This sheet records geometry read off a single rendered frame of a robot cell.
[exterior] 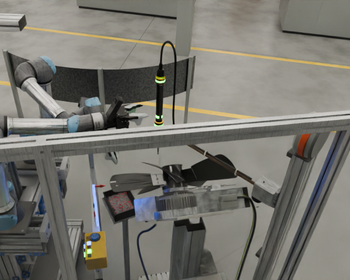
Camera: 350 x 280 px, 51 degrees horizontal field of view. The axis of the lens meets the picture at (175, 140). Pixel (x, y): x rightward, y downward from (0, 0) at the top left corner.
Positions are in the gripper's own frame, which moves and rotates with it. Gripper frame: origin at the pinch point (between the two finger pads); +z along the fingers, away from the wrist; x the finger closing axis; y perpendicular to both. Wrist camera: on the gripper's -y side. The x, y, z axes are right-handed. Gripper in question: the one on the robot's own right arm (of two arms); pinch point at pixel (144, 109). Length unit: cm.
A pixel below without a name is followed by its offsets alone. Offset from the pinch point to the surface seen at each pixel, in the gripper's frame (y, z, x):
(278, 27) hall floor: 168, 445, -458
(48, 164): -33, -46, 65
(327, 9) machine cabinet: 114, 494, -392
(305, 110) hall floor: 167, 291, -176
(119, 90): 96, 34, -181
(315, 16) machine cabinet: 129, 480, -401
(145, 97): 107, 62, -178
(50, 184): -25, -47, 64
